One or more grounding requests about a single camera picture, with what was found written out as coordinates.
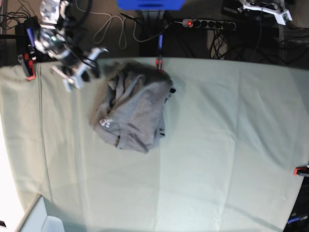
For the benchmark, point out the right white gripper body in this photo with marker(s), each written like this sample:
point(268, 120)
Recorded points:
point(76, 75)

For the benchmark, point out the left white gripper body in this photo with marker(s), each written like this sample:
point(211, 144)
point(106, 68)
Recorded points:
point(273, 7)

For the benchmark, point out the grey t-shirt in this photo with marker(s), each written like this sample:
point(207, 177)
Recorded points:
point(130, 117)

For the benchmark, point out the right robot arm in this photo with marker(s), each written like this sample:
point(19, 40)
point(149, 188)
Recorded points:
point(58, 35)

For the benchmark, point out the left edge clamp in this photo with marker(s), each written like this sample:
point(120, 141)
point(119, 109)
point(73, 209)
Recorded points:
point(25, 52)

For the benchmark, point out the edge clamp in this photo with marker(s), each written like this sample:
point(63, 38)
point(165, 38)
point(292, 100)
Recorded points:
point(159, 60)
point(302, 171)
point(25, 52)

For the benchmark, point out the centre edge clamp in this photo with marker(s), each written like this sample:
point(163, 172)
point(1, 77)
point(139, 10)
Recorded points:
point(159, 60)

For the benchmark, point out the blue box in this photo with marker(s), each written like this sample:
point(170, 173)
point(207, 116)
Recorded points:
point(150, 4)

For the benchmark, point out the black power strip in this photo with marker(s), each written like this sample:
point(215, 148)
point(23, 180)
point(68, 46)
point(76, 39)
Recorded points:
point(209, 24)

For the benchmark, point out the pale green table cloth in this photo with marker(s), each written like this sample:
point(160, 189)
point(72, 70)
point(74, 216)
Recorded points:
point(235, 132)

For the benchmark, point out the white bin corner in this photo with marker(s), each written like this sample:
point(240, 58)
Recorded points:
point(36, 219)

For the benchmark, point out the right edge clamp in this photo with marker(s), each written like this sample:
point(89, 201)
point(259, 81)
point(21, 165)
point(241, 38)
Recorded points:
point(302, 171)

